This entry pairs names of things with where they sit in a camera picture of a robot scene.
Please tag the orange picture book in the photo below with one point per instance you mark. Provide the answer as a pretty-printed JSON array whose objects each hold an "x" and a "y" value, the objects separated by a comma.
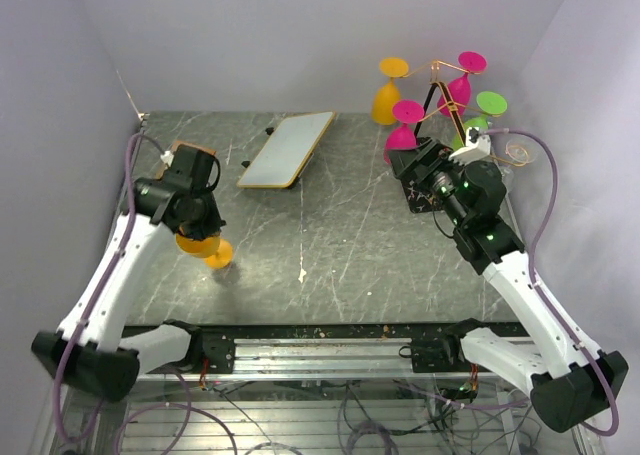
[{"x": 174, "y": 148}]

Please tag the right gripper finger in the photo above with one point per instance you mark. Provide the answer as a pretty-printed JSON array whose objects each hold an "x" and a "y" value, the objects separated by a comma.
[
  {"x": 411, "y": 163},
  {"x": 430, "y": 149}
]

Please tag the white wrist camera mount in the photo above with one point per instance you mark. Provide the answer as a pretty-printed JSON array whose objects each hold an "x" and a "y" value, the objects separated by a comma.
[
  {"x": 477, "y": 147},
  {"x": 167, "y": 158}
]

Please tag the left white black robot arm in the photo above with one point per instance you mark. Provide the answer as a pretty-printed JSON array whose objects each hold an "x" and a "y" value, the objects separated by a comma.
[{"x": 88, "y": 351}]

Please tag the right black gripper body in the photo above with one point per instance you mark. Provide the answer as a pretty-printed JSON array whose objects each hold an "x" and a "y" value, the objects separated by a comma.
[{"x": 443, "y": 176}]

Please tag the green wine glass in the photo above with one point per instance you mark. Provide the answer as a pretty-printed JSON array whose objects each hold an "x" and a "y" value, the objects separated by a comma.
[{"x": 492, "y": 105}]

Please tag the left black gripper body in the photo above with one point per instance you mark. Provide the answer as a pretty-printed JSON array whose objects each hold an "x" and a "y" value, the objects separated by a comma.
[{"x": 199, "y": 191}]

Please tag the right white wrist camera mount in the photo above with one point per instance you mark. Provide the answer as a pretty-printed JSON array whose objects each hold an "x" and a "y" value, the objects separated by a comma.
[{"x": 477, "y": 147}]

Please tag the pink wine glass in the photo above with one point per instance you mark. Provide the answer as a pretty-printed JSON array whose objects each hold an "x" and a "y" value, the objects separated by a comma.
[
  {"x": 469, "y": 62},
  {"x": 407, "y": 113}
]

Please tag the yellow wine glass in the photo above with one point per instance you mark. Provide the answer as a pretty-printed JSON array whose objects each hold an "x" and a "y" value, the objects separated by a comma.
[
  {"x": 216, "y": 252},
  {"x": 388, "y": 94}
]

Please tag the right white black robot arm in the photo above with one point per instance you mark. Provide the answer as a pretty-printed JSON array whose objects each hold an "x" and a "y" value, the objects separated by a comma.
[{"x": 569, "y": 378}]

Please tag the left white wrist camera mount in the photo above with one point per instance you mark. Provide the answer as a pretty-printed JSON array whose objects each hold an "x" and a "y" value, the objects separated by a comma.
[{"x": 167, "y": 158}]

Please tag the yellow framed whiteboard tablet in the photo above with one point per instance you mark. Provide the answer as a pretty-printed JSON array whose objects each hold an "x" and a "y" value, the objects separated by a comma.
[{"x": 286, "y": 152}]

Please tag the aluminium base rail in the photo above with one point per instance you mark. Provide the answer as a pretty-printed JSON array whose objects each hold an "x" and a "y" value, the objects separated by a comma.
[{"x": 328, "y": 351}]

